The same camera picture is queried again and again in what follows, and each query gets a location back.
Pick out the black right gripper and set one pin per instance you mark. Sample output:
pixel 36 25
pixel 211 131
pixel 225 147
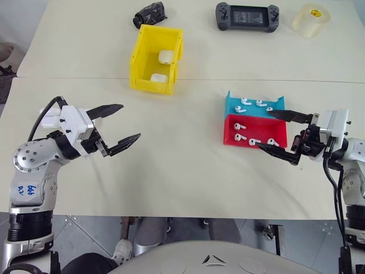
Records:
pixel 310 142

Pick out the grey chair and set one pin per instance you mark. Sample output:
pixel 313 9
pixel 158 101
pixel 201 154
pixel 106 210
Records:
pixel 5 57

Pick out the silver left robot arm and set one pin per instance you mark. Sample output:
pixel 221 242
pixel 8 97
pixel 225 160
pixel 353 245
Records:
pixel 28 160

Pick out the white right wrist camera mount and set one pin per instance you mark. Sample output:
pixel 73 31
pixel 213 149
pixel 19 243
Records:
pixel 335 124

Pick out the black table frame bracket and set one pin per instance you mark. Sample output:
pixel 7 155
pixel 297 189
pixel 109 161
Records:
pixel 273 234

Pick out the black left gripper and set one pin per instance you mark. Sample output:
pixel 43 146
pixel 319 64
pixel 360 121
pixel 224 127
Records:
pixel 91 144

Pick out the red plastic tray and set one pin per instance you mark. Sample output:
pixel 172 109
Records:
pixel 256 129

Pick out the dark rounded shape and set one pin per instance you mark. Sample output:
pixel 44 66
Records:
pixel 85 264

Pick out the black crumpled pouch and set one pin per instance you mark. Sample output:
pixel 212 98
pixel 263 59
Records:
pixel 149 14

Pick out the blue plastic tray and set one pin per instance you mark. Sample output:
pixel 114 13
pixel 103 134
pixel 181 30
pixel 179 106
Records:
pixel 251 109

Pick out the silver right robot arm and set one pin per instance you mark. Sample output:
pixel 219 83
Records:
pixel 353 171

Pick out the yellow plastic bin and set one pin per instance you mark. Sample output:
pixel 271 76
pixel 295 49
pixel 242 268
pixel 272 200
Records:
pixel 142 71

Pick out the grey robot torso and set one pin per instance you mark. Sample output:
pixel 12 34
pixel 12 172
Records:
pixel 199 259

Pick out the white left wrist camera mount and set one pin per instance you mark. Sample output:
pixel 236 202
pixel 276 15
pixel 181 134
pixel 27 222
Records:
pixel 74 121

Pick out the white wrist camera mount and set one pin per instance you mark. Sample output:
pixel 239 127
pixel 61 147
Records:
pixel 335 124
pixel 74 121

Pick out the dark grey handheld game controller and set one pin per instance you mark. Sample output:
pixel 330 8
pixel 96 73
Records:
pixel 246 17

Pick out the clear adhesive tape roll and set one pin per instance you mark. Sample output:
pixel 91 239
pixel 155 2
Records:
pixel 310 19

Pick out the grey trouser leg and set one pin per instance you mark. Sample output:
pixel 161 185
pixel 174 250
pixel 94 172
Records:
pixel 149 231
pixel 222 229

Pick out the white sneaker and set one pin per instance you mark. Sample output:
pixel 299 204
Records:
pixel 122 251

